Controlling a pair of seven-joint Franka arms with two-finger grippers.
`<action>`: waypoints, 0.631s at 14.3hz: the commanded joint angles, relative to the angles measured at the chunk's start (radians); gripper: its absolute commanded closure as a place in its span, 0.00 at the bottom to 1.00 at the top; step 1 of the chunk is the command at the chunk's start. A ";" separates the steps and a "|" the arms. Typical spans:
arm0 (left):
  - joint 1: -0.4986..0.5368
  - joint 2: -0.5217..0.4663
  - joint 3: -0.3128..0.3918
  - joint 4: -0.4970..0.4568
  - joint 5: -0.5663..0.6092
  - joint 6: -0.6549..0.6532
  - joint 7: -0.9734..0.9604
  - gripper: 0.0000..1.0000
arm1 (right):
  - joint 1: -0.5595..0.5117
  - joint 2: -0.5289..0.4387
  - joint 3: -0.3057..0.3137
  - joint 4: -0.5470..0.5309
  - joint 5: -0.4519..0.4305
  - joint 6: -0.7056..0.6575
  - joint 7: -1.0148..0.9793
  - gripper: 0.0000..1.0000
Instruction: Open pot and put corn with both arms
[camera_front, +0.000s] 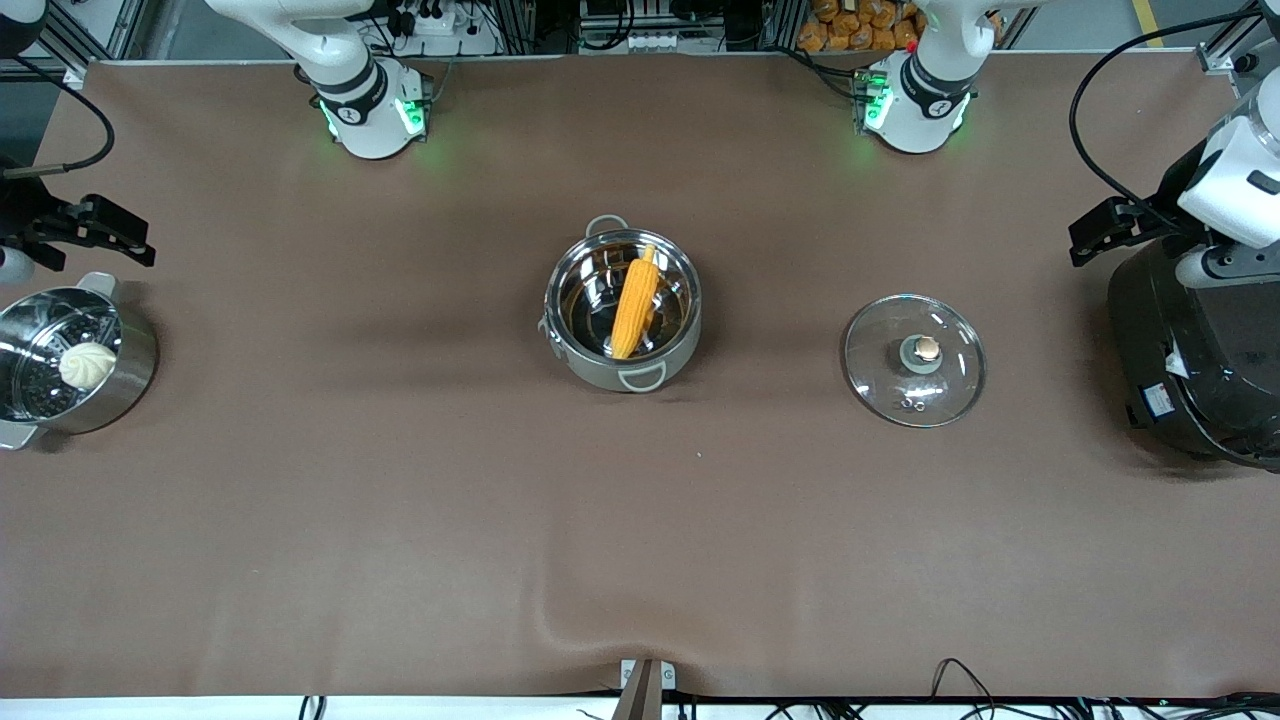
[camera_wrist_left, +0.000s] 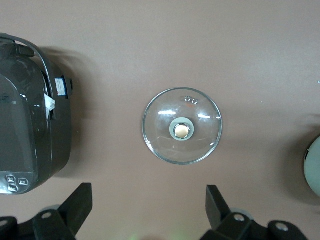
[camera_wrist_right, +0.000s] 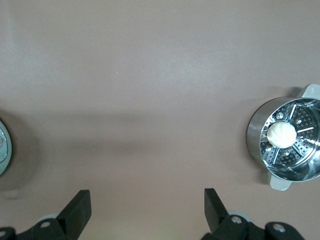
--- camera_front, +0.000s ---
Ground glass pot lid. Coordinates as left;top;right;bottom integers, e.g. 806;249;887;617
843;293;988;429

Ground yellow corn cob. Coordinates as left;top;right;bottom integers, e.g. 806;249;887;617
609;244;661;361

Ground stainless steel steamer pot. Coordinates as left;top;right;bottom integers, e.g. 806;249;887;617
0;273;159;451

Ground grey-green steel pot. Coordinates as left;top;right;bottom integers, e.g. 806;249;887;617
538;214;703;394

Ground white steamed bun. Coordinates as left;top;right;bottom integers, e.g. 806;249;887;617
59;342;119;392

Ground dark grey rice cooker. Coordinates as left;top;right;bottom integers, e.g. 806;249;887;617
1107;238;1280;474

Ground orange snack packs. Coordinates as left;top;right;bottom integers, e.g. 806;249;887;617
797;0;923;54

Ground brown table mat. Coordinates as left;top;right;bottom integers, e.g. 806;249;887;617
0;55;1280;701

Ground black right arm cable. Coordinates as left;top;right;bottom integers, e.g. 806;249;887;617
0;55;117;181

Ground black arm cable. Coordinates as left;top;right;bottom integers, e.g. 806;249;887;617
0;55;117;181
1068;8;1263;233

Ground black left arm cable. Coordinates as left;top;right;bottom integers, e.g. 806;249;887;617
1068;8;1263;233

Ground aluminium frame profile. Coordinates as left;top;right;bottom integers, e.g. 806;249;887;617
0;0;153;83
1197;0;1266;76

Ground black looped cable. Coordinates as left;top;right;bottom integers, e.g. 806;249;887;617
930;657;1004;719

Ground metal table edge bracket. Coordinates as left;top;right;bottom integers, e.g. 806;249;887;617
612;658;677;720

